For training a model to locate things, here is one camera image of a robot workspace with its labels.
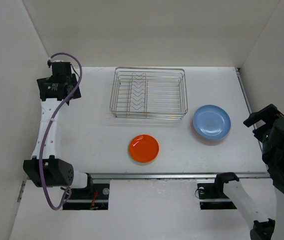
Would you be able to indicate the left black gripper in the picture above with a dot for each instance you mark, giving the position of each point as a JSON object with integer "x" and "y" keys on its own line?
{"x": 73, "y": 81}

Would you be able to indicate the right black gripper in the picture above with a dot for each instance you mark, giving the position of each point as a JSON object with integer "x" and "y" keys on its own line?
{"x": 269, "y": 114}

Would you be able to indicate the blue plate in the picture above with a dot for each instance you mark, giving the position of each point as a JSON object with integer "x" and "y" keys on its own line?
{"x": 211, "y": 122}

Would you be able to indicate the tan orange plate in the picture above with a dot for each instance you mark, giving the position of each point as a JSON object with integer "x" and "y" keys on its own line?
{"x": 208, "y": 141}

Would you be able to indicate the wire dish rack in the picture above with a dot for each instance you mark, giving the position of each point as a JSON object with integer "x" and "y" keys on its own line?
{"x": 149, "y": 93}

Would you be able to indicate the small orange plate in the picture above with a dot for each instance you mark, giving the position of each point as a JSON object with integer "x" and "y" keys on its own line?
{"x": 143, "y": 148}

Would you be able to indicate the pink plate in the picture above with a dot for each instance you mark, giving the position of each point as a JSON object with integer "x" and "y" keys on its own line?
{"x": 193, "y": 131}

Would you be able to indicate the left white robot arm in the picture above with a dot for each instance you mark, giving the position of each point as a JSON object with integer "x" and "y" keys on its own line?
{"x": 57, "y": 172}

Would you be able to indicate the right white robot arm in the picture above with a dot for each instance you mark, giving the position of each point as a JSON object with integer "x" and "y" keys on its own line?
{"x": 265, "y": 217}

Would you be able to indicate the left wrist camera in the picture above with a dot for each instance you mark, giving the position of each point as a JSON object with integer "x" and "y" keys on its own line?
{"x": 51, "y": 62}

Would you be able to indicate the metal rail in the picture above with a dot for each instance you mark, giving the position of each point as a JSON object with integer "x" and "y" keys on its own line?
{"x": 174, "y": 176}

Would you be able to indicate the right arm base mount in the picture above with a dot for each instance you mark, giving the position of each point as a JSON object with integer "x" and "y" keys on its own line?
{"x": 210, "y": 199}

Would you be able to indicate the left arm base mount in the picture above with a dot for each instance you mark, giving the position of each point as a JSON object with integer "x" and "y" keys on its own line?
{"x": 95, "y": 197}

